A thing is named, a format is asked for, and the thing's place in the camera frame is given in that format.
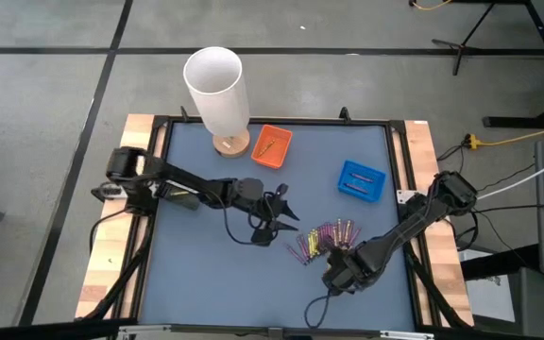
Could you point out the black metal table frame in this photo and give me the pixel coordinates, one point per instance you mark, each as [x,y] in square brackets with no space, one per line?
[310,121]

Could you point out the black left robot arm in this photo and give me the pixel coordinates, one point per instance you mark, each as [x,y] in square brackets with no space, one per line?
[192,178]

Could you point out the blue plastic basket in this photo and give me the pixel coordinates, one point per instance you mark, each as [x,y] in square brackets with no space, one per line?
[377,189]

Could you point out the orange plastic basket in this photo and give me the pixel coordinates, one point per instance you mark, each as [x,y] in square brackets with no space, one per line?
[281,141]

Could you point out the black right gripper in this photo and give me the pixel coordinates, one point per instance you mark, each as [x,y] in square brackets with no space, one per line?
[345,274]

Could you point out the silver camera mount bar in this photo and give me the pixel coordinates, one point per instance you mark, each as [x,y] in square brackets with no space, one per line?
[149,328]

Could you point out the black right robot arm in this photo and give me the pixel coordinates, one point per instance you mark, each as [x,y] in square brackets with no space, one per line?
[395,237]

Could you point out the black tripod stand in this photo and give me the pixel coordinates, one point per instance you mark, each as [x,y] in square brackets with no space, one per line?
[462,47]

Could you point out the black stand base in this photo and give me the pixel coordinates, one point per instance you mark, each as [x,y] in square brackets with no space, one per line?
[513,122]

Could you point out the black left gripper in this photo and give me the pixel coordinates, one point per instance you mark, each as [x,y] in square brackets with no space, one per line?
[267,212]

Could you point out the white lamp with wooden base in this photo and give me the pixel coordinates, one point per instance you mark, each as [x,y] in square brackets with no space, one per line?
[215,94]

